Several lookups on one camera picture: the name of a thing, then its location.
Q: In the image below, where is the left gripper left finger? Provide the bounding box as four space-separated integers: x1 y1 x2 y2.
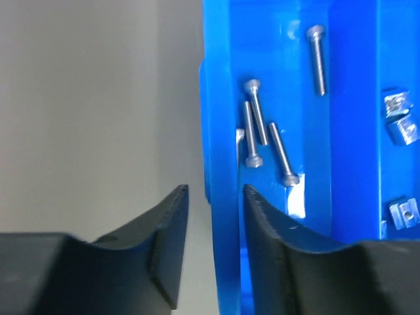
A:
1 184 189 314

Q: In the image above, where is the long silver bolt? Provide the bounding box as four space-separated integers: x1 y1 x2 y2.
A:
244 79 269 146

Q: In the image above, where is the long silver screw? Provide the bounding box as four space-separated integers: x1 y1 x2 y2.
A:
269 122 300 187

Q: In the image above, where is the silver square t-nut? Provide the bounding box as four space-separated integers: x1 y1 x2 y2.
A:
381 87 413 119

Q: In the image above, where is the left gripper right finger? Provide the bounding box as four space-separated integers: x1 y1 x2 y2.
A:
243 184 419 314

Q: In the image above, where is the silver t-nut in bin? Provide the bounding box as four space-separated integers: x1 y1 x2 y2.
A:
387 114 419 146

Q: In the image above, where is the blue plastic divided bin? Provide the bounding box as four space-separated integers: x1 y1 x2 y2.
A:
200 1 419 314

